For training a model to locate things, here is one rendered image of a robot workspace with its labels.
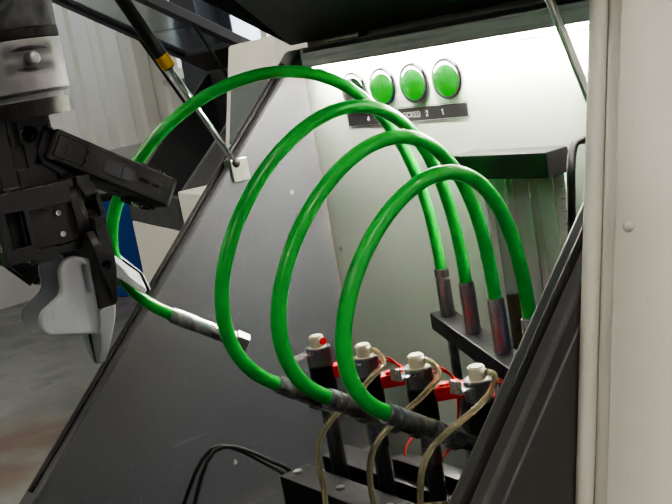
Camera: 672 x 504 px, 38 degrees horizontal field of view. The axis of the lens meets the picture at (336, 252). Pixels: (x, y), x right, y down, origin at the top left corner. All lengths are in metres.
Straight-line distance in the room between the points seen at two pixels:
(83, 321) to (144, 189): 0.11
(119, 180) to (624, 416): 0.43
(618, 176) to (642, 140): 0.03
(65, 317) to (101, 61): 7.65
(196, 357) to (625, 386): 0.72
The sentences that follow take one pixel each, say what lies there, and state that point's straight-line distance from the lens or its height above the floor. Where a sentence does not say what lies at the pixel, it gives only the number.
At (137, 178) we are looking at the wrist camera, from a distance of 0.80.
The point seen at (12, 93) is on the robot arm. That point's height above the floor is 1.44.
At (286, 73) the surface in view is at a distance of 1.12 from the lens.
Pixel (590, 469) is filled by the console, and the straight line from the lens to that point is 0.84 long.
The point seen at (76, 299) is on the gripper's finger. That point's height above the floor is 1.28.
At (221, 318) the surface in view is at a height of 1.22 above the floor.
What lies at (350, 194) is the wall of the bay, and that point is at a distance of 1.43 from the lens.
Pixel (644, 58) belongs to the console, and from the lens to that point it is 0.80.
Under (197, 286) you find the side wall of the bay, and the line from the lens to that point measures 1.36.
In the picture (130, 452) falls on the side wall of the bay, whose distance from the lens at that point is 1.34.
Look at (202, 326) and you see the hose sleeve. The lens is 1.12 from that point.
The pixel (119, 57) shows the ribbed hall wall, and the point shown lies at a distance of 8.45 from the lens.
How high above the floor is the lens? 1.43
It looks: 11 degrees down
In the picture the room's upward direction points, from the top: 10 degrees counter-clockwise
